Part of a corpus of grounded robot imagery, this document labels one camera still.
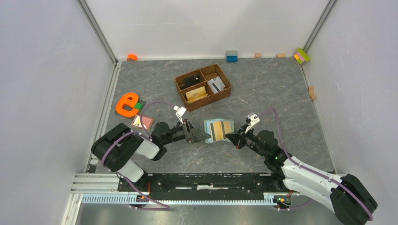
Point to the black item in basket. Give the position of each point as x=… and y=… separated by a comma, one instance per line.
x=190, y=81

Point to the pink square card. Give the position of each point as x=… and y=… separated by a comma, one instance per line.
x=145, y=122

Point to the light blue card holder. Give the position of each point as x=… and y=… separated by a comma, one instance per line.
x=207, y=129

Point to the blue grey lego stack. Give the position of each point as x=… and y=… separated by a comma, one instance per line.
x=231, y=56

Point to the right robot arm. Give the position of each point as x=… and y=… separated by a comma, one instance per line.
x=344, y=195

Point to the orange letter e toy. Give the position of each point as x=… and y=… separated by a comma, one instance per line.
x=126, y=105

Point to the orange round cap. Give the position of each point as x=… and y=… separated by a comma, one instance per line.
x=131, y=57

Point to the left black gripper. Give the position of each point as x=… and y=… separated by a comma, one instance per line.
x=198, y=135

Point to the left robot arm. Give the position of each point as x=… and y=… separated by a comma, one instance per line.
x=116, y=147

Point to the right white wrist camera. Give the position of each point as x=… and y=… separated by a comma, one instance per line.
x=252, y=120

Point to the curved wooden arch block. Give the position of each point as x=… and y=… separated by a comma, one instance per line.
x=311, y=93

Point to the green pink lego stack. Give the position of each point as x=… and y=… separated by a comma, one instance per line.
x=301, y=56

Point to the gold credit card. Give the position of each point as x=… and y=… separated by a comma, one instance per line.
x=196, y=94

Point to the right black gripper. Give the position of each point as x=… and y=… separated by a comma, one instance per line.
x=239, y=137

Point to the white cards in basket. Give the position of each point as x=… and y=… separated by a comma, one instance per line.
x=216, y=84

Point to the flat tan wooden block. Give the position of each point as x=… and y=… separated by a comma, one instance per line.
x=280, y=55

